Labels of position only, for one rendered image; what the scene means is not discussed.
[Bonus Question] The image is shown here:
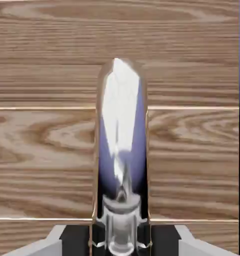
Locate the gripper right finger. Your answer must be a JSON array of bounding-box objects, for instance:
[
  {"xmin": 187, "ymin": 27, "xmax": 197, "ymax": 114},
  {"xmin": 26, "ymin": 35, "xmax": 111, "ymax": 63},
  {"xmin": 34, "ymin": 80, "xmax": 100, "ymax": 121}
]
[{"xmin": 150, "ymin": 224, "xmax": 240, "ymax": 256}]

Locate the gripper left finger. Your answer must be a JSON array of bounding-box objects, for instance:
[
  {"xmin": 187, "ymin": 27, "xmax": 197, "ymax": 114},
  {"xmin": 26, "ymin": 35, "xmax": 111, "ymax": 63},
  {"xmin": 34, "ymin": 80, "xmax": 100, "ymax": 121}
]
[{"xmin": 1, "ymin": 224, "xmax": 92, "ymax": 256}]

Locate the curved shiny metal handle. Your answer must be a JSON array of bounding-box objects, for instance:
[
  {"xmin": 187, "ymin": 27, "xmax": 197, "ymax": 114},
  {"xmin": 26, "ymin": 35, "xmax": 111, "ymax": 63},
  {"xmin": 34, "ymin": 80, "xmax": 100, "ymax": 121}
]
[{"xmin": 89, "ymin": 57, "xmax": 153, "ymax": 256}]

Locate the light wood cabinet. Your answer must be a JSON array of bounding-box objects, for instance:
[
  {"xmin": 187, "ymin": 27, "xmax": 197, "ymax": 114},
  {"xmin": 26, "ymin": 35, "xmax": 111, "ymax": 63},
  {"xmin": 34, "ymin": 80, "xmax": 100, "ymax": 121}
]
[{"xmin": 0, "ymin": 0, "xmax": 240, "ymax": 256}]

